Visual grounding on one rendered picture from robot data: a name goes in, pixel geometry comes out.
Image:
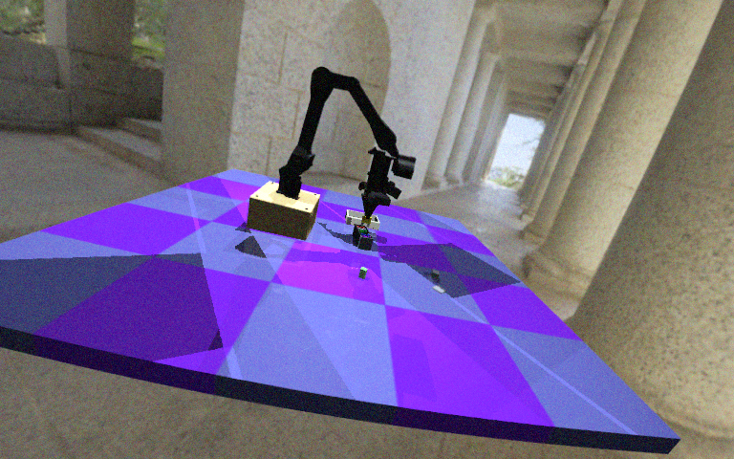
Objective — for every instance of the white tray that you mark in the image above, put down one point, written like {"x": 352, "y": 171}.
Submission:
{"x": 354, "y": 217}

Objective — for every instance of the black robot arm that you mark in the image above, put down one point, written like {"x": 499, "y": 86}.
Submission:
{"x": 323, "y": 81}

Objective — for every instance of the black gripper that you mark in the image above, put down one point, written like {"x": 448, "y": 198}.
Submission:
{"x": 373, "y": 196}

